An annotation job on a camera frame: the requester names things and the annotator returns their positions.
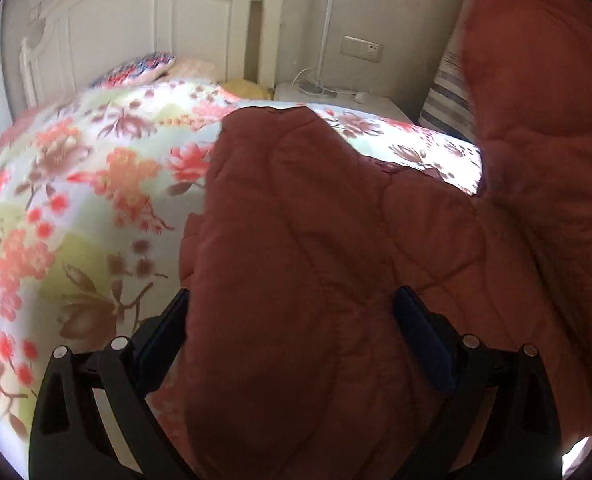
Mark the blue red patterned pillow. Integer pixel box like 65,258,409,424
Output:
90,51,177,88

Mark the white nightstand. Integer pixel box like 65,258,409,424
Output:
273,82,412,126

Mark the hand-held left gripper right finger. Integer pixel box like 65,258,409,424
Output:
393,285,563,480

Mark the striped pillow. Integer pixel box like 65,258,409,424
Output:
418,25,477,143

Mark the floral bed sheet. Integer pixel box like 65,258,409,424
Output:
0,77,484,480

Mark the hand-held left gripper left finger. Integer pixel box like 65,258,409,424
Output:
28,287,197,480

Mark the pale yellow floral pillow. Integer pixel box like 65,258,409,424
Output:
163,57,217,81

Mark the white wooden headboard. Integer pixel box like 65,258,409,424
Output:
20,0,283,111

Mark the white stick desk lamp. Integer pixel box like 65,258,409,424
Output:
300,0,338,97

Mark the red quilted blanket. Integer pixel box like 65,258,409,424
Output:
148,0,592,480

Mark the wall socket plate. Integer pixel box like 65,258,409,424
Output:
341,36,384,63

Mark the white lamp cable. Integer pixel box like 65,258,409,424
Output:
291,67,323,95

